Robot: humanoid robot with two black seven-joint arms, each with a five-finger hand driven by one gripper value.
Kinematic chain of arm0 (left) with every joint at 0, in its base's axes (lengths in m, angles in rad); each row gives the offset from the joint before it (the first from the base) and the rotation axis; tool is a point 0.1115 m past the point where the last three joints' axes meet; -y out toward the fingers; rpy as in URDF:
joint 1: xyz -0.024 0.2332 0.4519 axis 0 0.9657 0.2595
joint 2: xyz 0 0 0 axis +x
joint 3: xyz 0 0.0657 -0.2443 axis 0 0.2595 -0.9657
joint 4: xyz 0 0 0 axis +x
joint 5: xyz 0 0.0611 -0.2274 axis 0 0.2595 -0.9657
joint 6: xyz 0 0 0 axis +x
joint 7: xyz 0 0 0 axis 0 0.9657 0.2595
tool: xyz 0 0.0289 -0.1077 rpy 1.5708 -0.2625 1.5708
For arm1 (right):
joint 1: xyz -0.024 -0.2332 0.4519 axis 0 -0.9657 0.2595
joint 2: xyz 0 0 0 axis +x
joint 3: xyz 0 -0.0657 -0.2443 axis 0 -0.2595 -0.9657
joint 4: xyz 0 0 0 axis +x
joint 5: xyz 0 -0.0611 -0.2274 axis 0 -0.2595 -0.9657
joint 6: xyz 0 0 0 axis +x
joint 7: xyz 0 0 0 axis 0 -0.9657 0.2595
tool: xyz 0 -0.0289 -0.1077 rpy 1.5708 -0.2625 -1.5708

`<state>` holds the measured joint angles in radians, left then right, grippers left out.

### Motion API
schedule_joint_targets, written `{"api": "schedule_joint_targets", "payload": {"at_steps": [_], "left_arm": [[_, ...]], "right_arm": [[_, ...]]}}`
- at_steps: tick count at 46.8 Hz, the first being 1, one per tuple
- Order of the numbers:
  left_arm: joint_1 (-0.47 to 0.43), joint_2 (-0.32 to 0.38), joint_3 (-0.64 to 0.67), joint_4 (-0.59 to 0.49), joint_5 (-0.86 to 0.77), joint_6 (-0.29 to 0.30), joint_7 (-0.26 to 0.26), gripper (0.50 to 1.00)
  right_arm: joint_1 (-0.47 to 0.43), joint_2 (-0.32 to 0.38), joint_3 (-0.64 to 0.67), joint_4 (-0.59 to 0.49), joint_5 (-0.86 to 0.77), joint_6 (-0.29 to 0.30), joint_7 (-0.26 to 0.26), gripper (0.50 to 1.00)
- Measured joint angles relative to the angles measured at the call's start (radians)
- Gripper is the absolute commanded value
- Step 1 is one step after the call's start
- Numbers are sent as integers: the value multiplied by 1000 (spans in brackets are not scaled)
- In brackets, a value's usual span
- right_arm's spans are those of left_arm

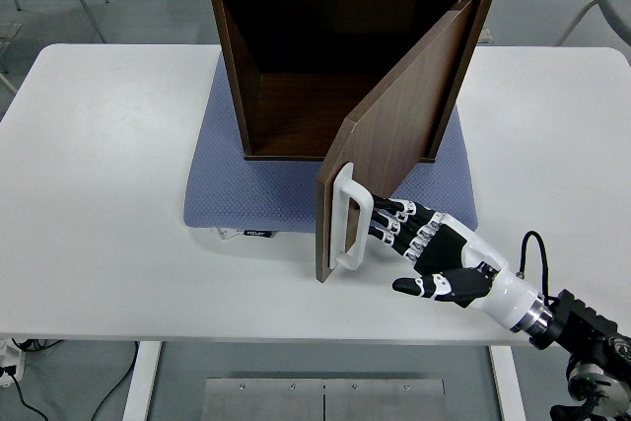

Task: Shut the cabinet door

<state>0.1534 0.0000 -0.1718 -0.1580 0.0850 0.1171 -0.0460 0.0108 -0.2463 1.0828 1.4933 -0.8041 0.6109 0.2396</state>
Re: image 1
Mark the grey metal plate with screws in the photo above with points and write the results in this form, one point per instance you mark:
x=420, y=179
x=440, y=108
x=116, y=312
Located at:
x=266, y=401

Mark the black mat label tag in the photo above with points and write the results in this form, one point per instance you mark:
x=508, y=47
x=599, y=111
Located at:
x=258, y=233

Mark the white table leg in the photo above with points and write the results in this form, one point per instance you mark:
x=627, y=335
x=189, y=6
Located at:
x=508, y=386
x=140, y=381

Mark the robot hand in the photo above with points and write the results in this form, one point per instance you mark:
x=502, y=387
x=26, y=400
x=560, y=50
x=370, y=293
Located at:
x=453, y=253

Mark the blue-grey textured mat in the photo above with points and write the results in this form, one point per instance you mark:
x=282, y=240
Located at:
x=246, y=194

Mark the white power strip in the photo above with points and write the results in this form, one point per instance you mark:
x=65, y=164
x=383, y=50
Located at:
x=12, y=359

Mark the brown wooden cabinet door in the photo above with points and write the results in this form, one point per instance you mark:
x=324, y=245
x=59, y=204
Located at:
x=409, y=110

